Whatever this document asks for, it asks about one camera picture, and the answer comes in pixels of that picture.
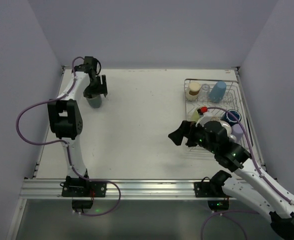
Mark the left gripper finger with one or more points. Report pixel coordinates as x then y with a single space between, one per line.
102 88
89 92

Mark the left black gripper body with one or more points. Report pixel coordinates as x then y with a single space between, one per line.
95 90

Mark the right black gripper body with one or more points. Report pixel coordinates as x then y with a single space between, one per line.
192 135

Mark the grey teal mug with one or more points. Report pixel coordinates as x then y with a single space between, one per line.
95 102

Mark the pale yellow mug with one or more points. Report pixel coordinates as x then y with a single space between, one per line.
196 115

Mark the dark blue mug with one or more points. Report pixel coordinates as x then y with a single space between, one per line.
232 117

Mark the lavender plastic cup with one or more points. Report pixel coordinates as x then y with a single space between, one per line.
237 132

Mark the cream tumbler brown band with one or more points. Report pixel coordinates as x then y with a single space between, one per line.
192 91

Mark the floral mug orange inside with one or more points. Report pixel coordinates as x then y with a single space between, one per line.
227 126

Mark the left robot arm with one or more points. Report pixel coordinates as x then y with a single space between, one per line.
65 119

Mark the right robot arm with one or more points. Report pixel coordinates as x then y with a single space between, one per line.
245 180

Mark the clear glass cup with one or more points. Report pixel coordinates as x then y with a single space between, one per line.
204 92

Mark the light blue plastic cup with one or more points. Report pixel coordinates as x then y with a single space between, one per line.
218 91

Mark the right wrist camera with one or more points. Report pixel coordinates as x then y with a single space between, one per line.
204 116

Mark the wire dish rack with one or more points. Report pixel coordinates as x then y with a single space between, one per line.
232 100

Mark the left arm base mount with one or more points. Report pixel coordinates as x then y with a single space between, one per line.
82 192

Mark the aluminium mounting rail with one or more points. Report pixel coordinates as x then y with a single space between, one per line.
138 189

